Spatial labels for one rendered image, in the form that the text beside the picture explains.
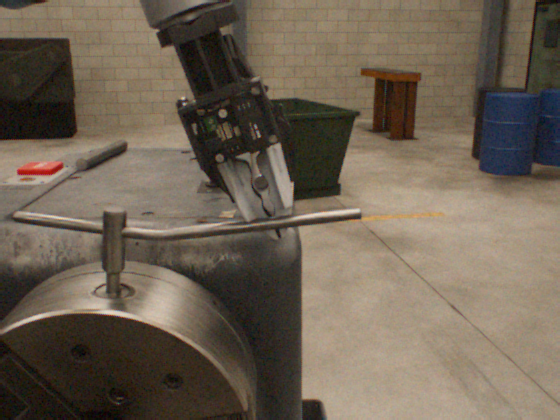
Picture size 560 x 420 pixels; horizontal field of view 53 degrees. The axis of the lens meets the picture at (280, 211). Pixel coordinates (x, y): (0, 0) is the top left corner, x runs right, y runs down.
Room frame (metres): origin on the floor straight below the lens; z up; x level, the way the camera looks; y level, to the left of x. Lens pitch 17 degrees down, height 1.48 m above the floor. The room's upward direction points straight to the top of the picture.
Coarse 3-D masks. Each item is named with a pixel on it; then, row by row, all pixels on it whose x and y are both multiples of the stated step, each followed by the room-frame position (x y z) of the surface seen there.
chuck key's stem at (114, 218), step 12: (108, 216) 0.51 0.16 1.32; (120, 216) 0.51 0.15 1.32; (108, 228) 0.51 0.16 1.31; (120, 228) 0.51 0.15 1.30; (108, 240) 0.51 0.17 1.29; (120, 240) 0.51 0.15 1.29; (108, 252) 0.51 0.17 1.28; (120, 252) 0.51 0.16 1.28; (108, 264) 0.51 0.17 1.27; (120, 264) 0.51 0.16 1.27; (108, 276) 0.51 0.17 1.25; (120, 276) 0.52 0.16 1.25; (108, 288) 0.51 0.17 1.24
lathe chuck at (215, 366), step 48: (48, 288) 0.55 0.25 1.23; (96, 288) 0.52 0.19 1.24; (144, 288) 0.53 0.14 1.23; (0, 336) 0.47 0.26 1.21; (48, 336) 0.47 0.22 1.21; (96, 336) 0.47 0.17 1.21; (144, 336) 0.47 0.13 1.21; (192, 336) 0.49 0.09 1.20; (96, 384) 0.47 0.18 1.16; (144, 384) 0.47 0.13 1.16; (192, 384) 0.48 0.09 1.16; (240, 384) 0.49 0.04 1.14
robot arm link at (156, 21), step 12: (144, 0) 0.48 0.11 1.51; (156, 0) 0.47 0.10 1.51; (168, 0) 0.46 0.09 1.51; (180, 0) 0.46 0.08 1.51; (192, 0) 0.46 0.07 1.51; (204, 0) 0.47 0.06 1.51; (216, 0) 0.47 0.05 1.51; (228, 0) 0.49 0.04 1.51; (144, 12) 0.48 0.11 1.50; (156, 12) 0.47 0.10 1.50; (168, 12) 0.46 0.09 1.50; (180, 12) 0.46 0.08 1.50; (192, 12) 0.47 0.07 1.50; (204, 12) 0.47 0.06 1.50; (156, 24) 0.48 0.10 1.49; (168, 24) 0.47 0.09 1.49
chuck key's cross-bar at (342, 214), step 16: (352, 208) 0.50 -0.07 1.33; (32, 224) 0.52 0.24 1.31; (48, 224) 0.52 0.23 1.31; (64, 224) 0.52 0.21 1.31; (80, 224) 0.52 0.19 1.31; (96, 224) 0.52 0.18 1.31; (208, 224) 0.51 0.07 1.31; (224, 224) 0.51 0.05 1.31; (240, 224) 0.50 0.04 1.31; (256, 224) 0.50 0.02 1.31; (272, 224) 0.50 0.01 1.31; (288, 224) 0.50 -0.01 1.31; (304, 224) 0.50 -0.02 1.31; (144, 240) 0.51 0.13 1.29; (160, 240) 0.51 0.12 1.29; (176, 240) 0.51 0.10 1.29
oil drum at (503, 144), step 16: (496, 96) 6.33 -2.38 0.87; (512, 96) 6.46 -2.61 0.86; (528, 96) 6.46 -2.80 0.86; (496, 112) 6.31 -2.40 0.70; (512, 112) 6.20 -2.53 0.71; (528, 112) 6.20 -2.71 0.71; (496, 128) 6.29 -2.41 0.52; (512, 128) 6.20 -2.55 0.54; (528, 128) 6.21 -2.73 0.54; (496, 144) 6.27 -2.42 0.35; (512, 144) 6.19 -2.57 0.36; (528, 144) 6.22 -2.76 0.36; (480, 160) 6.49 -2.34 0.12; (496, 160) 6.26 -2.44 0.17; (512, 160) 6.19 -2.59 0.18; (528, 160) 6.24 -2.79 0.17
